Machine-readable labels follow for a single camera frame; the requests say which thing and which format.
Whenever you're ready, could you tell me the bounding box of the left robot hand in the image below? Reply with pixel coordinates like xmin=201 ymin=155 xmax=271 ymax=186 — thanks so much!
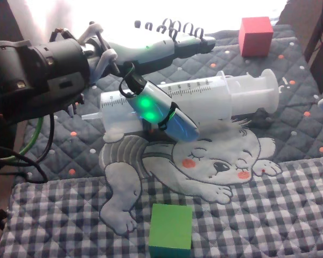
xmin=107 ymin=18 xmax=217 ymax=142

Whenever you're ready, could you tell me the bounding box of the large clear plastic syringe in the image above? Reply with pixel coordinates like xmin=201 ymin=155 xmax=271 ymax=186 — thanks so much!
xmin=81 ymin=68 xmax=280 ymax=142

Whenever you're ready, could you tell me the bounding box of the dark brown furniture panel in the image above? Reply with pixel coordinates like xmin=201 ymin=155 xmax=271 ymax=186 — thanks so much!
xmin=0 ymin=0 xmax=25 ymax=42
xmin=278 ymin=0 xmax=323 ymax=94

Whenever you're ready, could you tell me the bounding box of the red cube block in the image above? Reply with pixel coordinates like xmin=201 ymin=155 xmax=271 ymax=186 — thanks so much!
xmin=238 ymin=16 xmax=275 ymax=58

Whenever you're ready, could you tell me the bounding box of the grey quilt with printed bear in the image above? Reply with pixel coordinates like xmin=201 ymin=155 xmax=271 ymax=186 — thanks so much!
xmin=0 ymin=23 xmax=323 ymax=258

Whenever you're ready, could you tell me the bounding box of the green cube block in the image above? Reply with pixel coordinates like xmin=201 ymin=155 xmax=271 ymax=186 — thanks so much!
xmin=148 ymin=203 xmax=193 ymax=258

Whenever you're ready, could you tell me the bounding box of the black cable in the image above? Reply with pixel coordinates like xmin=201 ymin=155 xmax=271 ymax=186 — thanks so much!
xmin=0 ymin=112 xmax=56 ymax=185

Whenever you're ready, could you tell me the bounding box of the green cable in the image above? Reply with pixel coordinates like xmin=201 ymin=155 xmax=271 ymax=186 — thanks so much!
xmin=0 ymin=116 xmax=45 ymax=163

